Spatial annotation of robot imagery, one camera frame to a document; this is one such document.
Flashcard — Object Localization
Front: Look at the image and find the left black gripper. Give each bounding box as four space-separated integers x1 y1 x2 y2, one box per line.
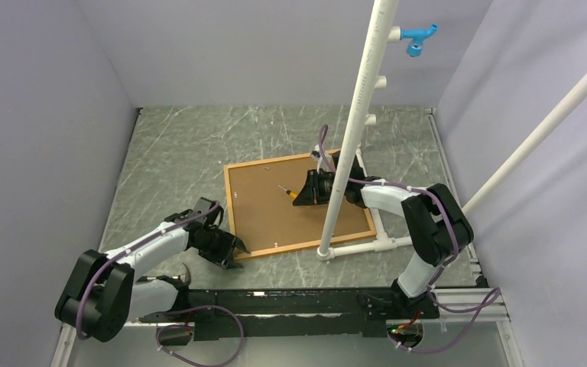
194 227 248 269

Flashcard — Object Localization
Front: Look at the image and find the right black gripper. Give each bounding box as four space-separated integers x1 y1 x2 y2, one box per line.
293 169 348 206

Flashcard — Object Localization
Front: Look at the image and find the orange handled screwdriver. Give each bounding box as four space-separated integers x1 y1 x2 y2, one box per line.
278 185 297 199

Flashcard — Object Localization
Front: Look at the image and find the orange picture frame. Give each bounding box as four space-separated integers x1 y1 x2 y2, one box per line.
222 148 378 261

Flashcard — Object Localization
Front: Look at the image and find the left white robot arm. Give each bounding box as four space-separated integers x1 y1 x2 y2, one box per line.
54 197 250 342

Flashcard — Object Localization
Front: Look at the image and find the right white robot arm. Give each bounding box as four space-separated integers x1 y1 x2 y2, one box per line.
344 160 475 317

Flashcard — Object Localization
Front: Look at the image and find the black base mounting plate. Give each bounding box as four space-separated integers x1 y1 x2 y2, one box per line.
141 287 439 341

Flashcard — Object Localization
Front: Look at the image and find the white pvc pipe stand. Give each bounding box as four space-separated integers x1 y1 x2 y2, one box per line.
316 1 587 261

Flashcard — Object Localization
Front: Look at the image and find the blue pipe fitting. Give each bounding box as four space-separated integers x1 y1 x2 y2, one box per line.
400 24 439 57

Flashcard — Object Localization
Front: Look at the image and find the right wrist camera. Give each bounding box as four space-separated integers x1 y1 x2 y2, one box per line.
310 145 331 172

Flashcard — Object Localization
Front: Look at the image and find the aluminium rail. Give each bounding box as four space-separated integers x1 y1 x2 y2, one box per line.
55 281 501 340

